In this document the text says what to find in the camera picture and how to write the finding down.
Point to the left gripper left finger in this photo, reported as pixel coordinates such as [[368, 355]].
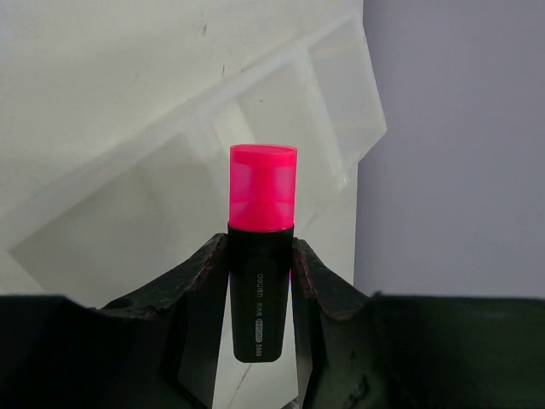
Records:
[[156, 347]]

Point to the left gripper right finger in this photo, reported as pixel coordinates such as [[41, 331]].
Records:
[[392, 351]]

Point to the pink cap highlighter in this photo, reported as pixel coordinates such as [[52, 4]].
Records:
[[260, 230]]

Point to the translucent white compartment tray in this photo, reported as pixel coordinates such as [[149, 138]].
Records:
[[145, 206]]

